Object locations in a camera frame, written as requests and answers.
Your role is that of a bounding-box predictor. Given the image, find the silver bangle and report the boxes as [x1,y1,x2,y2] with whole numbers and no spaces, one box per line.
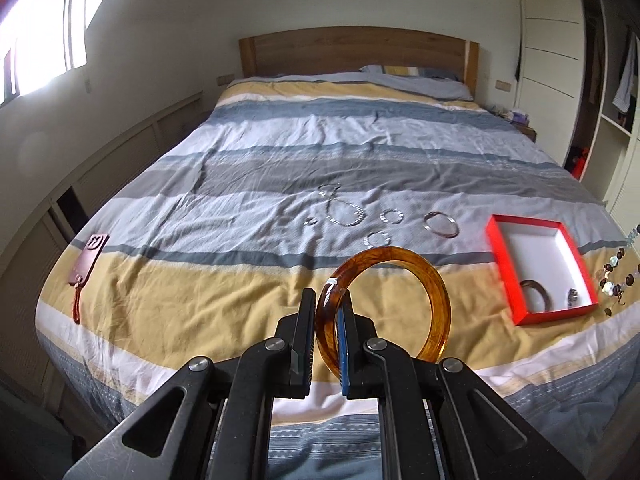
[424,211,459,238]

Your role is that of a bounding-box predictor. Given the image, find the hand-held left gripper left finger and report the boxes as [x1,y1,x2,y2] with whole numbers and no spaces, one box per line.
[64,287,317,480]

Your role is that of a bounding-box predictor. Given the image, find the white wardrobe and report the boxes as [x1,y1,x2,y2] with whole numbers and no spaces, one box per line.
[515,0,586,168]

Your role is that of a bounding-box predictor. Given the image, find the red cardboard box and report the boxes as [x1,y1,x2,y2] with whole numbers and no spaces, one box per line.
[485,214,600,327]

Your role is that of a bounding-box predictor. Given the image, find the hanging striped garment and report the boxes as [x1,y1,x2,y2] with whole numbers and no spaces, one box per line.
[612,42,638,111]

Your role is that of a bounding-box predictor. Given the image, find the dark brown bangle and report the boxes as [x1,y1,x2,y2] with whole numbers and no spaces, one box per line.
[520,279,550,311]

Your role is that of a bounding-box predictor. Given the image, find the rhinestone chain necklace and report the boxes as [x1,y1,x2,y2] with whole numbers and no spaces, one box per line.
[325,195,364,227]

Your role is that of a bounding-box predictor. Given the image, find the wooden headboard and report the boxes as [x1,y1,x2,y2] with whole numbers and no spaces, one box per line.
[238,26,480,98]

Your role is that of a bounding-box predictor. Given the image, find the pink phone case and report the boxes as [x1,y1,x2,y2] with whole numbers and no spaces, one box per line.
[69,233,108,287]

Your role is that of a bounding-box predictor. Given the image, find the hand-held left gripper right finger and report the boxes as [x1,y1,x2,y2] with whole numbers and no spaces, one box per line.
[336,305,586,480]

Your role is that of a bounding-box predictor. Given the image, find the wooden nightstand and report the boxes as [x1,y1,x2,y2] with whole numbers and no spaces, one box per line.
[492,105,538,143]

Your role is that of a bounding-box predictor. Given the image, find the striped duvet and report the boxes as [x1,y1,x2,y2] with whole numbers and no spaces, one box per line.
[35,71,628,480]

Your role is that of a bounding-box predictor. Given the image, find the low wall cabinet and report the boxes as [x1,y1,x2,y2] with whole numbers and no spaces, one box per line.
[0,91,205,411]

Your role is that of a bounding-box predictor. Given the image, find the grey pillow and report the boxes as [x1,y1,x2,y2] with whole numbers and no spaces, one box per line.
[360,64,473,101]

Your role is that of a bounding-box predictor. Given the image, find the open closet shelves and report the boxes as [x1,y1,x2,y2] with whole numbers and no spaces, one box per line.
[565,0,640,241]

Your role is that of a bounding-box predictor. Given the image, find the beaded necklace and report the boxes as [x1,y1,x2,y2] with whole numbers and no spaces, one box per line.
[595,227,640,317]

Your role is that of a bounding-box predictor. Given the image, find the amber resin bangle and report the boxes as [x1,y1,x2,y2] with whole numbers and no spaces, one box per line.
[315,246,453,376]

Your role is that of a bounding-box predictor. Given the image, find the window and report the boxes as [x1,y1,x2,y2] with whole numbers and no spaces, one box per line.
[0,0,131,106]

